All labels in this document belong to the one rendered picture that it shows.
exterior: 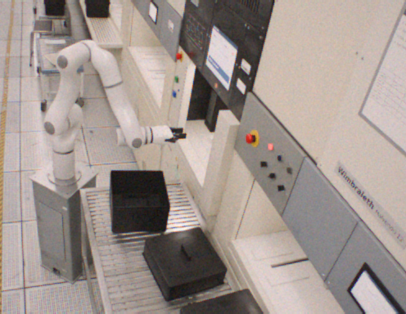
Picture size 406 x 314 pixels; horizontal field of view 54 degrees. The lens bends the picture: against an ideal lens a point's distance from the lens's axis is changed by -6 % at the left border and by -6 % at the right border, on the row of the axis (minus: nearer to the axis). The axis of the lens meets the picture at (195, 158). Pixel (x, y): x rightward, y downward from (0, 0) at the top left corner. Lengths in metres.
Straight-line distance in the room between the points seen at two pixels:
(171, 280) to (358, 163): 0.95
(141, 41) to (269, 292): 2.70
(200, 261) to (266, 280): 0.30
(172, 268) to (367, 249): 0.91
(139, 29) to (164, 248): 2.41
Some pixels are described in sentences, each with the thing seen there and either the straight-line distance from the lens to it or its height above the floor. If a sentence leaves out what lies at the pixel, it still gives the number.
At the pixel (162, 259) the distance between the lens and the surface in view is 1.84.
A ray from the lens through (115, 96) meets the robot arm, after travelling 1.85.
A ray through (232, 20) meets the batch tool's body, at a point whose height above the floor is 1.76.
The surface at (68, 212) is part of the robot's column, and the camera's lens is 2.33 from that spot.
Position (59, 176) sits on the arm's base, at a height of 0.80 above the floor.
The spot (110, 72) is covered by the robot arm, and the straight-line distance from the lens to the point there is 1.83.
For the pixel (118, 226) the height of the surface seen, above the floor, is 0.80.
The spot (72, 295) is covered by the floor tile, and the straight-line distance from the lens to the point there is 2.77.
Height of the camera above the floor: 2.27
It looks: 35 degrees down
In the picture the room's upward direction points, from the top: 11 degrees clockwise
